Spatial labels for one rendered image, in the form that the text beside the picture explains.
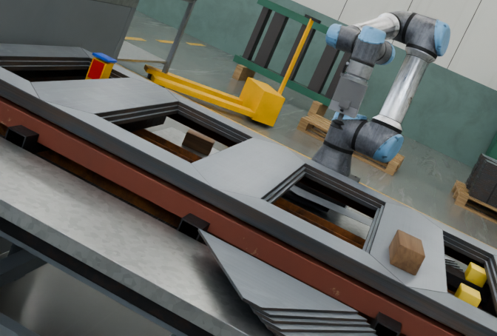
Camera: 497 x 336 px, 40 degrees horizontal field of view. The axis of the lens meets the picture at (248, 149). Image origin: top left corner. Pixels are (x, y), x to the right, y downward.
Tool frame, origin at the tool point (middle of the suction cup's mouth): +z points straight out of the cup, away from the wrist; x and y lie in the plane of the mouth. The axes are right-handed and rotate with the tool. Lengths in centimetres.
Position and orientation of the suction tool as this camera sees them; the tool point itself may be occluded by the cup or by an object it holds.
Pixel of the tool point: (336, 127)
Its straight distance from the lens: 208.4
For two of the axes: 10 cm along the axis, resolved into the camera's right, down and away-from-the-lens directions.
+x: 2.4, -1.0, 9.7
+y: 9.1, 3.7, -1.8
